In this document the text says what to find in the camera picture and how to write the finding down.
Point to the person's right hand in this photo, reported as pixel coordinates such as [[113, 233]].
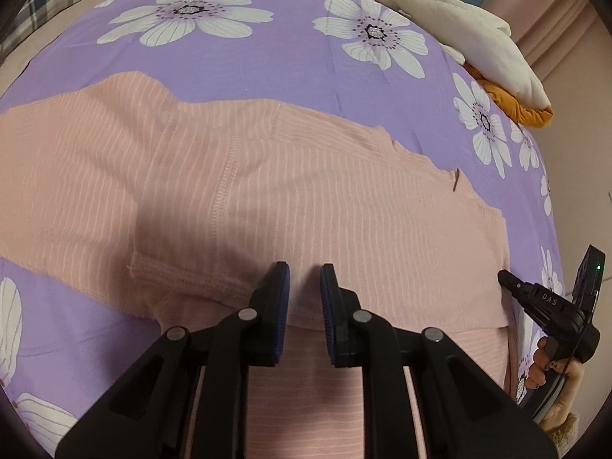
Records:
[[542, 368]]

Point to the pink striped garment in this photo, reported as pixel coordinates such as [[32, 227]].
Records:
[[201, 191]]

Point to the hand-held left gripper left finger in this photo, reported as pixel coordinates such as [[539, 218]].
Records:
[[283, 291]]

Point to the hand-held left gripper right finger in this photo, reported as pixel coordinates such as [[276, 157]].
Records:
[[328, 296]]

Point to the person's right forearm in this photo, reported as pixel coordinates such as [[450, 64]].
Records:
[[564, 432]]

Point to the white and orange plush toy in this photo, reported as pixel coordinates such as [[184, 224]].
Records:
[[483, 28]]

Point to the purple floral bed sheet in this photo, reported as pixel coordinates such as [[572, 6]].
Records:
[[296, 52]]

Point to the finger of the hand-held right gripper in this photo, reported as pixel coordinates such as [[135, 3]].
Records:
[[535, 296]]

